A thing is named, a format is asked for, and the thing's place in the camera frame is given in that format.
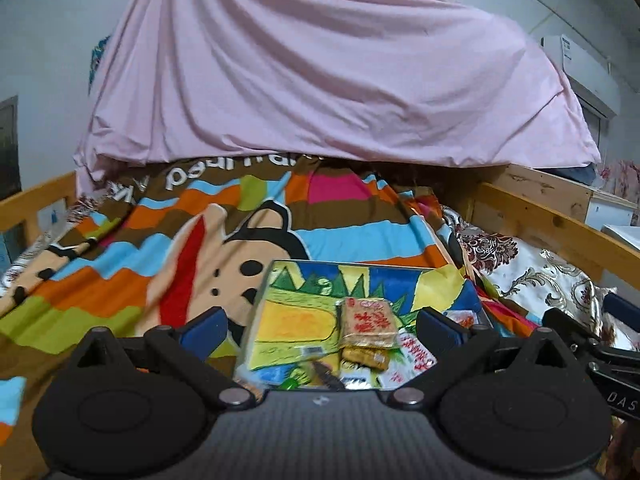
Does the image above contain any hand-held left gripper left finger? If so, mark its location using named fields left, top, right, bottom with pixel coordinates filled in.
left=70, top=306, right=263, bottom=407

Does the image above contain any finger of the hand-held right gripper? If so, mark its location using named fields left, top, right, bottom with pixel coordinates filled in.
left=542, top=307, right=640, bottom=362
left=602, top=292, right=640, bottom=335

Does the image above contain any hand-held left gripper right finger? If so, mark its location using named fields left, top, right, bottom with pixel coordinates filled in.
left=382, top=307, right=576, bottom=406

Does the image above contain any orange snack packet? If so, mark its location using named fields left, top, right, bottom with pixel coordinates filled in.
left=444, top=309, right=482, bottom=331

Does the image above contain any white red print snack packet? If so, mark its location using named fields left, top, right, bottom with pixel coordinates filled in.
left=380, top=332, right=436, bottom=391

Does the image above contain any orange rice cracker packet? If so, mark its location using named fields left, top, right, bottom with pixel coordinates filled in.
left=337, top=297, right=401, bottom=351

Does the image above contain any dinosaur print tray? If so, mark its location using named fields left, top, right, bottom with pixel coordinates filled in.
left=235, top=259, right=493, bottom=394

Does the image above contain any clear dark snack packet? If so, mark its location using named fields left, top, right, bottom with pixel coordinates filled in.
left=307, top=360, right=348, bottom=392

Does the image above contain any person's right forearm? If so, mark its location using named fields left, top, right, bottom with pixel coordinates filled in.
left=607, top=420, right=640, bottom=480

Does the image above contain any white floral quilt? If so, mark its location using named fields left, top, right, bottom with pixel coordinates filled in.
left=440, top=205, right=640, bottom=351

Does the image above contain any white cabinet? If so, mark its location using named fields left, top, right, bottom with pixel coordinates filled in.
left=585, top=187, right=640, bottom=233

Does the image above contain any colourful cartoon printed blanket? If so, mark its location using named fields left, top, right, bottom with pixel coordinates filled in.
left=0, top=152, right=542, bottom=480

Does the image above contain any pink floral cloth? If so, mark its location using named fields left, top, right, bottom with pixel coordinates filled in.
left=597, top=160, right=640, bottom=196

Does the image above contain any white air conditioner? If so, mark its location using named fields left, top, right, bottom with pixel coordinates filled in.
left=537, top=34, right=623, bottom=111

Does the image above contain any dark framed window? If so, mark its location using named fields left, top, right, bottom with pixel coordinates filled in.
left=0, top=95, right=23, bottom=201

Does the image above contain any teal patterned cloth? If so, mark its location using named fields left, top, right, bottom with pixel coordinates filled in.
left=89, top=35, right=112, bottom=92

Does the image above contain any pink bed sheet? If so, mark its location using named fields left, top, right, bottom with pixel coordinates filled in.
left=74, top=0, right=602, bottom=197

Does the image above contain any wooden bed frame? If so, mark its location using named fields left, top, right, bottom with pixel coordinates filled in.
left=0, top=162, right=640, bottom=281

